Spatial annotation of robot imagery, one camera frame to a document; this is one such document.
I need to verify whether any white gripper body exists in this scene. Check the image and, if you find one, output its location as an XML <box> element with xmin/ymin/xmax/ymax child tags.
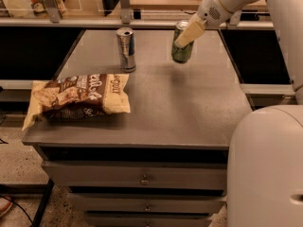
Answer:
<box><xmin>189</xmin><ymin>0</ymin><xmax>258</xmax><ymax>27</ymax></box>

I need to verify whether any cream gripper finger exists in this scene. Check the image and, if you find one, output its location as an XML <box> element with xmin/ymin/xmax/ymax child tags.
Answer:
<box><xmin>174</xmin><ymin>20</ymin><xmax>205</xmax><ymax>48</ymax></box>

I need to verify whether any green soda can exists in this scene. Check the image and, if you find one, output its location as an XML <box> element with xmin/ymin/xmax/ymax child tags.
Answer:
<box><xmin>171</xmin><ymin>20</ymin><xmax>193</xmax><ymax>63</ymax></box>

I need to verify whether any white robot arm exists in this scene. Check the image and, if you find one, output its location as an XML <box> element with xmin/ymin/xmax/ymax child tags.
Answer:
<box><xmin>176</xmin><ymin>0</ymin><xmax>303</xmax><ymax>227</ymax></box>

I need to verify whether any silver blue redbull can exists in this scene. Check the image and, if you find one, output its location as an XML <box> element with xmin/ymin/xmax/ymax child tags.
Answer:
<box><xmin>116</xmin><ymin>27</ymin><xmax>136</xmax><ymax>73</ymax></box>

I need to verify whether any brown chip bag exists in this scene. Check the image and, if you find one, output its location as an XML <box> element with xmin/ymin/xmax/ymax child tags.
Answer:
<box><xmin>23</xmin><ymin>74</ymin><xmax>131</xmax><ymax>130</ymax></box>

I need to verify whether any grey drawer cabinet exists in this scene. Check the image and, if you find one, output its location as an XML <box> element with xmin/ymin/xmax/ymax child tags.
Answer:
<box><xmin>23</xmin><ymin>30</ymin><xmax>251</xmax><ymax>227</ymax></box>

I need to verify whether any top drawer knob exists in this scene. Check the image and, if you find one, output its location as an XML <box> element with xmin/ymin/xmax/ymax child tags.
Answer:
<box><xmin>140</xmin><ymin>175</ymin><xmax>151</xmax><ymax>185</ymax></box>

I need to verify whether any drawer knob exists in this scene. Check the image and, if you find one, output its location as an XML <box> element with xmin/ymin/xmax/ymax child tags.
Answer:
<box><xmin>144</xmin><ymin>204</ymin><xmax>151</xmax><ymax>212</ymax></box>
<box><xmin>140</xmin><ymin>175</ymin><xmax>151</xmax><ymax>185</ymax></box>

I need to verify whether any middle drawer knob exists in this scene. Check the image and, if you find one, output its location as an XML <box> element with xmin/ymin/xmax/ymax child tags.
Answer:
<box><xmin>144</xmin><ymin>204</ymin><xmax>151</xmax><ymax>212</ymax></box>

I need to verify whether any metal railing frame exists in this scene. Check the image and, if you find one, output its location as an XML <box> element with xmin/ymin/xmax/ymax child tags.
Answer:
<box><xmin>0</xmin><ymin>0</ymin><xmax>276</xmax><ymax>30</ymax></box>

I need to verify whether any black floor cable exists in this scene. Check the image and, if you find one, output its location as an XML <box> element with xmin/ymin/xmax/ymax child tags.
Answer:
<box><xmin>0</xmin><ymin>194</ymin><xmax>36</xmax><ymax>227</ymax></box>

